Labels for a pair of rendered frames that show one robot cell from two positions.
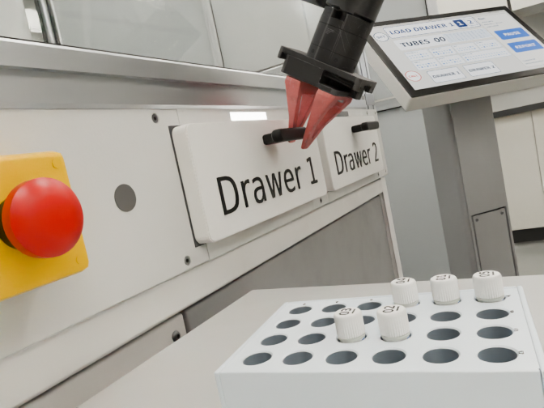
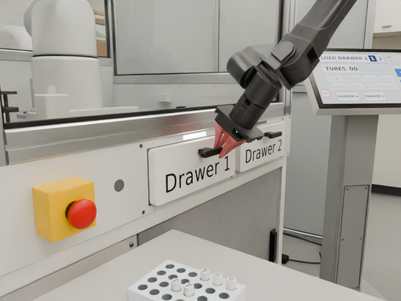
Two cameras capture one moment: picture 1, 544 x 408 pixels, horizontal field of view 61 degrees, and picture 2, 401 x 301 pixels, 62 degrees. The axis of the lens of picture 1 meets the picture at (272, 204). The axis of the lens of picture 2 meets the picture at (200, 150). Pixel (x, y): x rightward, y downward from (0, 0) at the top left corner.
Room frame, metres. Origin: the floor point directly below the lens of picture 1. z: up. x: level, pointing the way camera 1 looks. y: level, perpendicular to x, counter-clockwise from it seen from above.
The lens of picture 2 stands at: (-0.17, -0.10, 1.05)
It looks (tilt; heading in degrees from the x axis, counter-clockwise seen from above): 11 degrees down; 7
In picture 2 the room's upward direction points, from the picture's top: straight up
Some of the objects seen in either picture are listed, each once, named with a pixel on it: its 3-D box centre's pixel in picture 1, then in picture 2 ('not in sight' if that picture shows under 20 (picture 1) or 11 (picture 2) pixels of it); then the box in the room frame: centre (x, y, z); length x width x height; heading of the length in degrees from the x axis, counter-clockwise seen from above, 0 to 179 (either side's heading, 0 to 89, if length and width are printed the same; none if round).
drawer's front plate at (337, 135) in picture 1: (352, 148); (262, 144); (0.82, -0.16, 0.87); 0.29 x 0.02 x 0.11; 151
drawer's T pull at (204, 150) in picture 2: (281, 136); (207, 151); (0.53, -0.03, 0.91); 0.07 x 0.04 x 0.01; 151
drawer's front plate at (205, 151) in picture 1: (266, 167); (198, 164); (0.55, 0.00, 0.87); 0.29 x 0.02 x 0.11; 151
